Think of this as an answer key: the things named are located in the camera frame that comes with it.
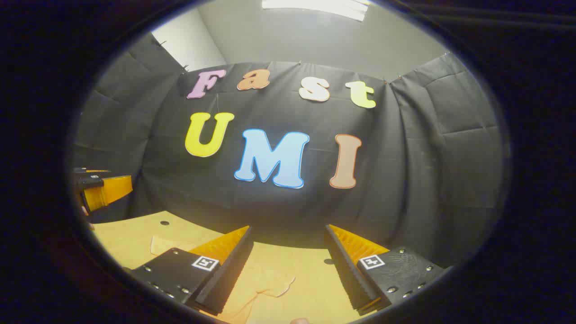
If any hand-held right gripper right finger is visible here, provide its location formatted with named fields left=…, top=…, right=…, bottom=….
left=324, top=224, right=453, bottom=315

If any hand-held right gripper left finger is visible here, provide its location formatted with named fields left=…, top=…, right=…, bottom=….
left=124, top=225, right=253, bottom=315

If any orange T-shirt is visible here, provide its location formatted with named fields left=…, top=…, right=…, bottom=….
left=151, top=236, right=297, bottom=324

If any black backdrop cloth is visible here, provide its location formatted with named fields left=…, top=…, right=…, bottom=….
left=72, top=34, right=507, bottom=270

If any ceiling light panel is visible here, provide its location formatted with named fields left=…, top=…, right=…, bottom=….
left=262, top=0, right=370, bottom=22

